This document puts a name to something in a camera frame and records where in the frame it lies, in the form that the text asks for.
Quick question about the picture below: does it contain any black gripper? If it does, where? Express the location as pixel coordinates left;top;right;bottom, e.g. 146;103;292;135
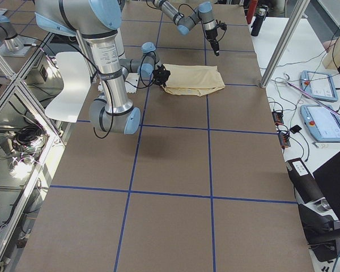
205;28;219;56
152;64;170;85

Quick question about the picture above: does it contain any cream long-sleeve printed shirt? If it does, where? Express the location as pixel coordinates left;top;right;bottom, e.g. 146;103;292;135
163;63;225;97

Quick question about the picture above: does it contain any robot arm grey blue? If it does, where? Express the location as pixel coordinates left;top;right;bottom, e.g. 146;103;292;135
35;1;170;134
151;1;227;56

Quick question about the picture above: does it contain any black insulated bottle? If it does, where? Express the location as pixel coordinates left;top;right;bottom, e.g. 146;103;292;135
250;8;267;37

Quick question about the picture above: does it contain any small orange relay board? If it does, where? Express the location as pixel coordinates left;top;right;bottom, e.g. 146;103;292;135
272;111;284;125

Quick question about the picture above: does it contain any far blue teach pendant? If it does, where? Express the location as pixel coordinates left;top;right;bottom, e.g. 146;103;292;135
300;70;338;102

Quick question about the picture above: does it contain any blue teach pendant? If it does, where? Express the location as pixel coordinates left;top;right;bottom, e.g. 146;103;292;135
300;70;338;102
300;105;340;143

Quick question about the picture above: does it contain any near blue teach pendant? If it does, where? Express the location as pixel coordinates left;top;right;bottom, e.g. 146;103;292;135
300;105;340;143

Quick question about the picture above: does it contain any black device with white label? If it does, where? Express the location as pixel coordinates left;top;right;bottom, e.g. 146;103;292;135
286;158;324;203

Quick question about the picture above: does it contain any black laptop screen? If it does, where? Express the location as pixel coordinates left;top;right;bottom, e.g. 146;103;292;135
313;152;340;220

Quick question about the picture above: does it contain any black monitor stand base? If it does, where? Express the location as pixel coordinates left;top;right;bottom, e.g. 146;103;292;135
297;197;340;262

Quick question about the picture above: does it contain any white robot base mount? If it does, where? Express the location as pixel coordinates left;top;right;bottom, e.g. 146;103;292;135
125;73;139;94

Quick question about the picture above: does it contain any aluminium frame post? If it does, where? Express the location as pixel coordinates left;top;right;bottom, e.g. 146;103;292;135
260;0;310;88

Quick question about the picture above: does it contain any aluminium frame rail right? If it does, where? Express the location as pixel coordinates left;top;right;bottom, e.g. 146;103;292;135
0;45;59;269

